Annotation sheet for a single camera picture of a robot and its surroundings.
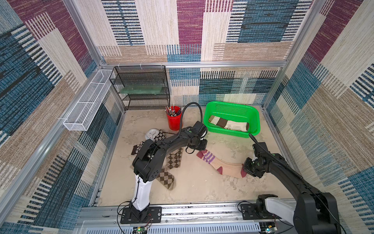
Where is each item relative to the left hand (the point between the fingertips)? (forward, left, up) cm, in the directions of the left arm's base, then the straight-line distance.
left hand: (205, 147), depth 92 cm
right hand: (-15, -22, -3) cm, 27 cm away
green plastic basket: (+25, -22, -4) cm, 34 cm away
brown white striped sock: (+18, -29, -2) cm, 34 cm away
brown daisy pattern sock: (+10, +29, -1) cm, 31 cm away
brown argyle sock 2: (-6, +20, -4) cm, 21 cm away
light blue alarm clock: (+13, +36, -2) cm, 39 cm away
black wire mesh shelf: (+40, +43, +17) cm, 61 cm away
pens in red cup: (+20, +21, +11) cm, 31 cm away
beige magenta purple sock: (-13, -17, -4) cm, 22 cm away
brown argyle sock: (-17, +24, -5) cm, 30 cm away
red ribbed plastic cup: (+17, +19, +9) cm, 27 cm away
